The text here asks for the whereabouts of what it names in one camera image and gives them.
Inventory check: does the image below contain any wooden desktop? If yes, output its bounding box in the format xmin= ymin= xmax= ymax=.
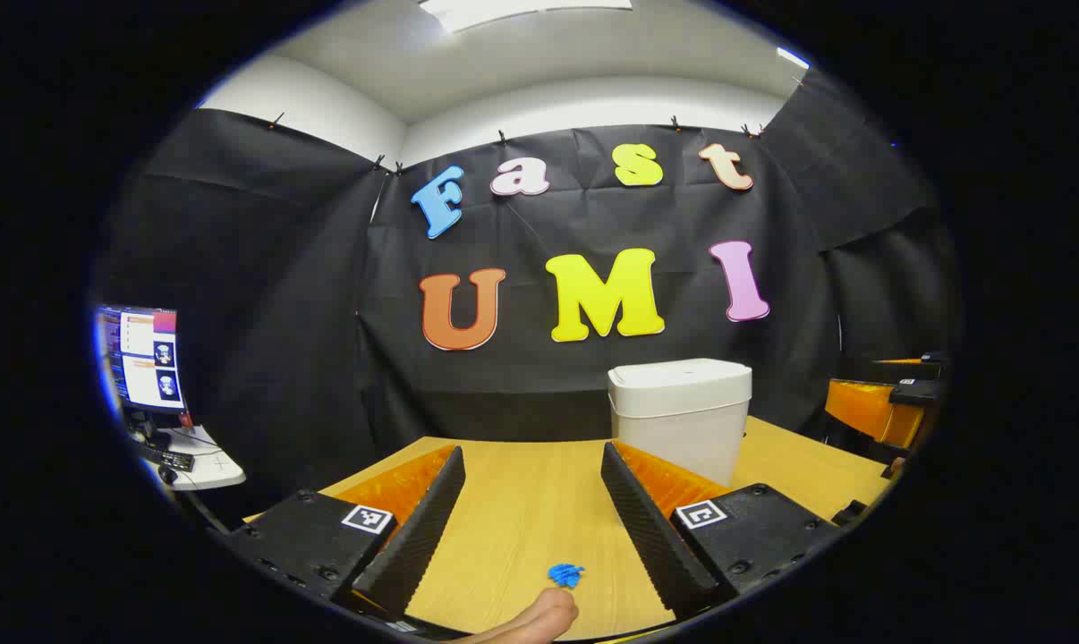
xmin=244 ymin=416 xmax=894 ymax=640

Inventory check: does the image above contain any black keyboard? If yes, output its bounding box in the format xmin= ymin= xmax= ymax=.
xmin=137 ymin=443 xmax=196 ymax=473

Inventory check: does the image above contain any black backdrop cloth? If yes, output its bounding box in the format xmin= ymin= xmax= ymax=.
xmin=101 ymin=67 xmax=961 ymax=502

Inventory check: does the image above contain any ceiling light panel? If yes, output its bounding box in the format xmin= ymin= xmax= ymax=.
xmin=419 ymin=0 xmax=634 ymax=35

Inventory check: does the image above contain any computer monitor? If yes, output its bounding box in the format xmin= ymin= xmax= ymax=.
xmin=97 ymin=306 xmax=190 ymax=414

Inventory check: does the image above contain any white side table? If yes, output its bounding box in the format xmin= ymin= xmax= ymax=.
xmin=128 ymin=425 xmax=247 ymax=491

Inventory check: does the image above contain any white desktop garbage bin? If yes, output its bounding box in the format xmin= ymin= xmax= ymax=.
xmin=607 ymin=358 xmax=753 ymax=488

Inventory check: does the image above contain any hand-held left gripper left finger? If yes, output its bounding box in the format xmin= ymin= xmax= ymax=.
xmin=225 ymin=445 xmax=467 ymax=623

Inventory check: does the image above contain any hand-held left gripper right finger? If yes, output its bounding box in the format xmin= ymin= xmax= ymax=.
xmin=600 ymin=441 xmax=841 ymax=621

